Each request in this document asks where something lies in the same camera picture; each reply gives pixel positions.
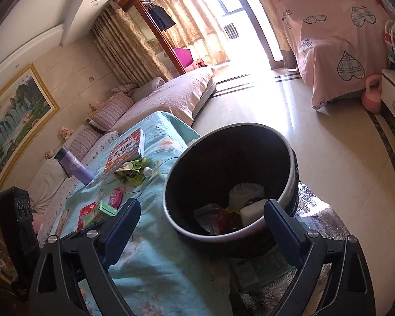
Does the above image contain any red white drink carton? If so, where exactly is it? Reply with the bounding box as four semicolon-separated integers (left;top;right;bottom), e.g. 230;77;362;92
79;202;97;218

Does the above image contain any framed landscape painting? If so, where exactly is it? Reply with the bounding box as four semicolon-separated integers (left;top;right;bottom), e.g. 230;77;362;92
0;63;60;190

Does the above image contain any beige left curtain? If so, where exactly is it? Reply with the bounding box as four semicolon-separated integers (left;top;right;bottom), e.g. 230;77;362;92
91;0;172;86

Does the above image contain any purple thermos bottle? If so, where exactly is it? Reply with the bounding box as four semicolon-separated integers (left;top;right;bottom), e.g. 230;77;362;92
55;146;94;185

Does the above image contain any red crumpled snack bag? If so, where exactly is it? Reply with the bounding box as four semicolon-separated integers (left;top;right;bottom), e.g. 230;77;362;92
217;208;243;235

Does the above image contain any black round trash bin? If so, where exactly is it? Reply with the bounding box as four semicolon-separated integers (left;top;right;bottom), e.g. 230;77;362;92
163;123;299;258

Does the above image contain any green drink carton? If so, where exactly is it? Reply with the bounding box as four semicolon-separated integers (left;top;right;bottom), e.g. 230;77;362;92
96;201;117;218

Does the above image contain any yellow snack wrapper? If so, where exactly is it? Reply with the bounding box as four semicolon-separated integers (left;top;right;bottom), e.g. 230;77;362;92
225;206;241;214

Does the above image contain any green spout pouch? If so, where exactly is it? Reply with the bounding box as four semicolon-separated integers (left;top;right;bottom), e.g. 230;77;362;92
113;158;153;187

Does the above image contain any pink heart-print cover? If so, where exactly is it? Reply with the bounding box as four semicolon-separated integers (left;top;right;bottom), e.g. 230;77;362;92
278;0;389;110

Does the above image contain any light blue floral tablecloth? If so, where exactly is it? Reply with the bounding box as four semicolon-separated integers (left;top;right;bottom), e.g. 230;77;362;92
62;112;233;315

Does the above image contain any red children book stack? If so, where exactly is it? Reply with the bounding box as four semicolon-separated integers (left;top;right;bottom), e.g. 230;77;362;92
102;128;145;175

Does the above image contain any pink sofa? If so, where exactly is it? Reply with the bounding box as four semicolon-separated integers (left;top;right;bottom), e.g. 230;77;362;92
31;66;215;242

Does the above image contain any magenta chair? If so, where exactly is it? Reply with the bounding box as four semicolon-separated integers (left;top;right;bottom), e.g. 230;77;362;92
173;48;195;72

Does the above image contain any white pillow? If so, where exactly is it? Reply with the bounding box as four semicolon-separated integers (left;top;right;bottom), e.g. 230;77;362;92
28;159;67;215

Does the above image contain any pink kettlebell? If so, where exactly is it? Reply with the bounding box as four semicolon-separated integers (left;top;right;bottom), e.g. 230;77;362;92
361;74;382;113

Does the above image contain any white sponge block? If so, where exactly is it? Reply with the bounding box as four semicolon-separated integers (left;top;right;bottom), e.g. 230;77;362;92
240;199;268;228

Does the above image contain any pink spoon-shaped pouch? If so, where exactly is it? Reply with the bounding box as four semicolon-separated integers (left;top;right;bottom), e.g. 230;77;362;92
109;187;123;210

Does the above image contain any dark hanging garment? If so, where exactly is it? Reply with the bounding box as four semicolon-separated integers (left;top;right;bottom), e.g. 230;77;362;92
147;4;176;31

